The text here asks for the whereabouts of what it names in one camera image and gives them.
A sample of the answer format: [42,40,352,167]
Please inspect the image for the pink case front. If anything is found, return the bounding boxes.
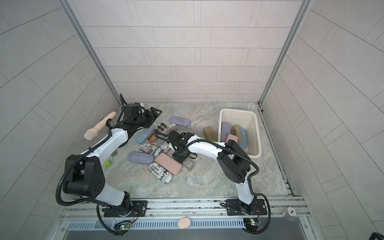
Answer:
[155,153,183,176]

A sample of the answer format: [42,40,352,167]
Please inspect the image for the black microphone stand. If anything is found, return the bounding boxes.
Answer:
[105,119,116,134]

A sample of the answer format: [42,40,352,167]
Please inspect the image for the plaid glasses case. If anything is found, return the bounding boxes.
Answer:
[147,122,168,143]

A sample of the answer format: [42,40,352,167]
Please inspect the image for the map print glasses case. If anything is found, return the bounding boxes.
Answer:
[163,124,178,135]

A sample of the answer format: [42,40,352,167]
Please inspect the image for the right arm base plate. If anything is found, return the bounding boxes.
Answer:
[221,198,268,216]

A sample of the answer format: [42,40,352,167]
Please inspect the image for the purple case front left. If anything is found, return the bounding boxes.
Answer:
[127,152,155,165]

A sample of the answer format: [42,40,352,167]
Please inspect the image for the light blue glasses case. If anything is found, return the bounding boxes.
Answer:
[135,125,156,144]

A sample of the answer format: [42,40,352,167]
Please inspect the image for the purple glasses case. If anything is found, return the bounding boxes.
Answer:
[221,122,232,142]

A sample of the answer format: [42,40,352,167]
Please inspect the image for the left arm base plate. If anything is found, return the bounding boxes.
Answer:
[102,201,148,218]

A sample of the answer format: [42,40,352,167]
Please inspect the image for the brown tan glasses case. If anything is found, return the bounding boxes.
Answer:
[231,125,242,143]

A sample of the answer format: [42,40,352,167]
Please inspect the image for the circuit board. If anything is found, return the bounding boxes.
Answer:
[243,219,262,229]
[114,220,132,231]

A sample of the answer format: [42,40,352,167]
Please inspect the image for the pink oval tag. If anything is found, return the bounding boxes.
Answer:
[178,217,192,229]

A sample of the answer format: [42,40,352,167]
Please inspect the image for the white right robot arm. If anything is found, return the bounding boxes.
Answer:
[155,131,270,215]

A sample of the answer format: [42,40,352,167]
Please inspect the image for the newspaper case front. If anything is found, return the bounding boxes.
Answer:
[148,162,173,184]

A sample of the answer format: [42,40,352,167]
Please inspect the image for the beige microphone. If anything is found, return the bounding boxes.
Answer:
[84,112,117,141]

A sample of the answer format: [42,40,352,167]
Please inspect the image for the purple case near wall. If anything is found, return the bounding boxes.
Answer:
[169,116,191,127]

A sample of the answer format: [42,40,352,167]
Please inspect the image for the small round sticker tag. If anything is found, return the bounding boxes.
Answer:
[282,207,297,218]

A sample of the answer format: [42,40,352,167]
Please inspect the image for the right circuit board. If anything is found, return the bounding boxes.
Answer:
[243,219,262,229]

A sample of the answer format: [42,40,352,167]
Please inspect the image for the left circuit board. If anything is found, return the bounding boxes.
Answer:
[114,220,132,231]

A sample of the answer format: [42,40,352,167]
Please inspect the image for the cream plastic storage box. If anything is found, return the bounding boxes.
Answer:
[218,109,262,159]

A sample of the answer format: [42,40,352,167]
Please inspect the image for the grey rectangular case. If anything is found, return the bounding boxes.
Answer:
[182,159,194,171]

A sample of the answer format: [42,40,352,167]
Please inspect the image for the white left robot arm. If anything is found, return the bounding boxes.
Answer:
[55,103,162,216]

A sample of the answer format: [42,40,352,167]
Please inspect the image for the aluminium rail frame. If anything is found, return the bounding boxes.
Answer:
[58,194,313,223]

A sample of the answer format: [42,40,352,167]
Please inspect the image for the flag newspaper glasses case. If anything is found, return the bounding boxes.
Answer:
[139,143,162,157]

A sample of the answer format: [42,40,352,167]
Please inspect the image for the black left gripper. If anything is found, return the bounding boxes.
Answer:
[133,107,162,130]

